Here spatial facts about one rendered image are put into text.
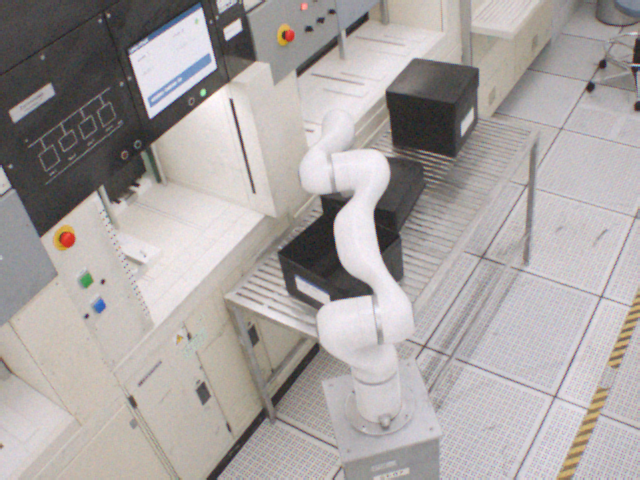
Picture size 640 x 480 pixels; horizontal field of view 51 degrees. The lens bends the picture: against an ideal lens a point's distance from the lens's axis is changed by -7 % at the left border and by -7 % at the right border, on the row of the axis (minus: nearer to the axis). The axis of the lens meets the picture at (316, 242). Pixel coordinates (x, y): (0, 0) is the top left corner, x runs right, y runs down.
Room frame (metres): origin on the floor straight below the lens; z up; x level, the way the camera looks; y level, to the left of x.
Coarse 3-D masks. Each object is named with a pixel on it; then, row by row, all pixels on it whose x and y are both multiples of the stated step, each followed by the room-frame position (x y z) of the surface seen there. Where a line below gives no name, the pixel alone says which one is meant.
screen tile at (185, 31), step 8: (200, 16) 1.82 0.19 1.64; (184, 24) 1.78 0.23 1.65; (192, 24) 1.80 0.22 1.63; (200, 24) 1.82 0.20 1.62; (176, 32) 1.75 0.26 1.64; (184, 32) 1.77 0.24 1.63; (192, 32) 1.79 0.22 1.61; (200, 32) 1.81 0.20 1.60; (176, 40) 1.74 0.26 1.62; (184, 40) 1.77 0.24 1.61; (200, 40) 1.81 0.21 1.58; (192, 48) 1.78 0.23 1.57; (200, 48) 1.80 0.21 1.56; (176, 56) 1.73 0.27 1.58; (184, 56) 1.75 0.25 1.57; (192, 56) 1.77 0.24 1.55; (184, 64) 1.75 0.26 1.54
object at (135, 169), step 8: (136, 160) 2.16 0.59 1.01; (128, 168) 2.12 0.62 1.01; (136, 168) 2.15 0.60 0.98; (144, 168) 2.17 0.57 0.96; (120, 176) 2.09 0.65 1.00; (128, 176) 2.11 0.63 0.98; (136, 176) 2.14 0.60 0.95; (104, 184) 2.03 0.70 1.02; (112, 184) 2.06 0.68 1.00; (120, 184) 2.08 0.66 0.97; (128, 184) 2.10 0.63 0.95; (136, 184) 2.14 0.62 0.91; (112, 192) 2.05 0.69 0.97; (120, 192) 2.07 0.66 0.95; (112, 200) 2.08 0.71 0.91
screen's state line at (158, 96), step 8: (208, 56) 1.82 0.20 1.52; (192, 64) 1.77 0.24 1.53; (200, 64) 1.79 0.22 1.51; (208, 64) 1.81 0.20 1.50; (184, 72) 1.74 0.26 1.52; (192, 72) 1.76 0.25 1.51; (176, 80) 1.72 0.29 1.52; (184, 80) 1.74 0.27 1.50; (160, 88) 1.67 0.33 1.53; (168, 88) 1.69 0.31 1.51; (176, 88) 1.71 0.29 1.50; (152, 96) 1.65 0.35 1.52; (160, 96) 1.66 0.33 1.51; (152, 104) 1.64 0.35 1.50
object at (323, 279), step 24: (336, 216) 1.77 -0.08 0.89; (312, 240) 1.70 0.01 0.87; (384, 240) 1.62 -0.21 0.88; (288, 264) 1.56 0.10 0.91; (312, 264) 1.68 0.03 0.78; (336, 264) 1.65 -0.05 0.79; (384, 264) 1.51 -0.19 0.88; (288, 288) 1.58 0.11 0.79; (312, 288) 1.49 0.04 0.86; (336, 288) 1.42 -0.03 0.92; (360, 288) 1.43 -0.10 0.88
